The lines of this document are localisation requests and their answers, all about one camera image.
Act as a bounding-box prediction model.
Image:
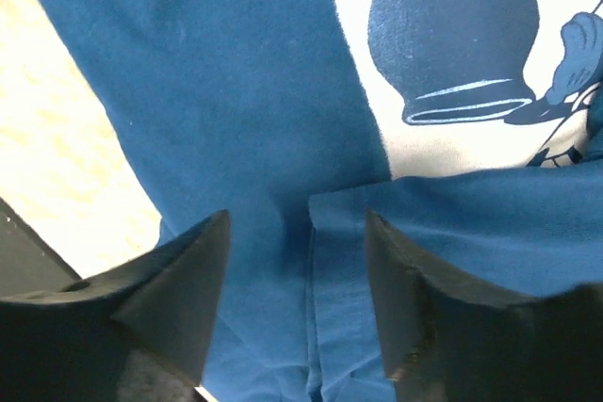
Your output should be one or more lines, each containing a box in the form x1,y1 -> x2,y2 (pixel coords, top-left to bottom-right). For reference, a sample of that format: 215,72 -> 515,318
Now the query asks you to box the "blue printed t-shirt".
40,0 -> 602,401

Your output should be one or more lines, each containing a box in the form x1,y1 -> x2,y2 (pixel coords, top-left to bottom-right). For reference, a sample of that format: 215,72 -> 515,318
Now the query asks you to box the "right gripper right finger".
366,212 -> 602,401

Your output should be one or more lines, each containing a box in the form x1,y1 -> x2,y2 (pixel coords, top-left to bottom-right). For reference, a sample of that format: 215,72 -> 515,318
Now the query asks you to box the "black base beam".
0,200 -> 81,297

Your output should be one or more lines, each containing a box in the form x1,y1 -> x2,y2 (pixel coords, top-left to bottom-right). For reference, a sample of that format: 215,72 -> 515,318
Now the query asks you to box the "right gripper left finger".
1,210 -> 230,402

